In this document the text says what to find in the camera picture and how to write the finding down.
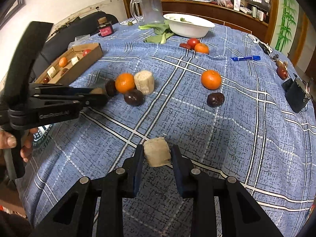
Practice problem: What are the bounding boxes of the wooden cabinet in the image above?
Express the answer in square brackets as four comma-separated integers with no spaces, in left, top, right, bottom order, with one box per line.
[162,0,278,43]

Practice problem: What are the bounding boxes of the clear glass pitcher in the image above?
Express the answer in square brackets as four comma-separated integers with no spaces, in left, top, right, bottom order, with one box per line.
[130,0,165,25]

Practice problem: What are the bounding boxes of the small red jujube by tomatoes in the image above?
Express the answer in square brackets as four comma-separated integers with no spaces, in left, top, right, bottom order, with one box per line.
[179,43,192,50]

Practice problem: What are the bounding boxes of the orange tangerine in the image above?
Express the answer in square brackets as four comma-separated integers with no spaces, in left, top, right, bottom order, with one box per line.
[201,70,222,90]
[58,57,68,68]
[115,73,135,94]

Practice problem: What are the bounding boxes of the dark purple passion fruit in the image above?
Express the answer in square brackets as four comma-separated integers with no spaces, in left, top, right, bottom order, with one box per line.
[124,89,144,106]

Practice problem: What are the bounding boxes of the brown figurine keychain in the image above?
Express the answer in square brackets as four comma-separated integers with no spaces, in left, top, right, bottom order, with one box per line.
[271,54,288,80]

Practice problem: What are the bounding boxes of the black leather sofa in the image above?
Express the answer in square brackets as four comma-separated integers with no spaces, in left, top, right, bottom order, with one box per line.
[28,11,118,83]

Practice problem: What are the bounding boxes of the beige cut piece large front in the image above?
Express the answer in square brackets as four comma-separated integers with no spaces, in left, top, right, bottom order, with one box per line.
[71,56,80,66]

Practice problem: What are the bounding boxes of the large red jujube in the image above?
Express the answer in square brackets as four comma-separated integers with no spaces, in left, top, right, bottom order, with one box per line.
[60,68,68,76]

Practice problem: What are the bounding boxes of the dark jar with pink label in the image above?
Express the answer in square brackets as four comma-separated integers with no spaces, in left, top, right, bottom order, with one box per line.
[98,17,114,37]

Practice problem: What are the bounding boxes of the green leafy vegetable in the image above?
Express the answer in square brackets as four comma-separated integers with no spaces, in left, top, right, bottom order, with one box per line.
[138,20,174,44]

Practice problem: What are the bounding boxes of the small red tomato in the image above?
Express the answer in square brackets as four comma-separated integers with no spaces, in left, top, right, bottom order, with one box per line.
[187,38,200,50]

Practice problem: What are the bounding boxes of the dark round fruit right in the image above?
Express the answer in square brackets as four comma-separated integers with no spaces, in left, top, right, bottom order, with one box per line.
[207,93,225,108]

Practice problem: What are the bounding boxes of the black pouch with keys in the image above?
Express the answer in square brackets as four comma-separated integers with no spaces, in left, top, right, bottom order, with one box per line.
[282,77,313,113]

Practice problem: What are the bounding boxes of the brown cardboard box tray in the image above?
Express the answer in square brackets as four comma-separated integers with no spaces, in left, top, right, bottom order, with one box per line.
[35,43,103,85]

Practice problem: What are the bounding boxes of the large red tomato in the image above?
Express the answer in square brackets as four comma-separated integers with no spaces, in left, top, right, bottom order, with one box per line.
[83,49,91,56]

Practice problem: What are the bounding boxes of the blue marker pen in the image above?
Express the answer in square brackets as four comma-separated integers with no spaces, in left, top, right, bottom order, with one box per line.
[231,56,261,62]

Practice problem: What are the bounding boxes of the clear plastic bag on sofa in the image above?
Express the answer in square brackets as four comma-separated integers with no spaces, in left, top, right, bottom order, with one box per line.
[68,34,90,49]

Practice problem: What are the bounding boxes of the white bowl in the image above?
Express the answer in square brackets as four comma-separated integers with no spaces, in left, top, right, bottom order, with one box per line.
[163,13,215,39]

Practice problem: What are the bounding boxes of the person's left hand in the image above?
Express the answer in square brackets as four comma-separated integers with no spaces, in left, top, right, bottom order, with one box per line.
[1,128,38,163]

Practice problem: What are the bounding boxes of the small orange tomato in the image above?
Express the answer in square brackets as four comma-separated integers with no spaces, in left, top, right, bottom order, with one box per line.
[194,43,209,54]

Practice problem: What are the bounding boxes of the dark jujube near tangerine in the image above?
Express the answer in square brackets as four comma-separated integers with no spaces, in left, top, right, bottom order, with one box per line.
[105,79,118,97]

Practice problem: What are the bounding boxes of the blue plaid tablecloth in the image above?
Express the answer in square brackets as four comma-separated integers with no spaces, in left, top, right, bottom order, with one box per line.
[16,24,315,236]

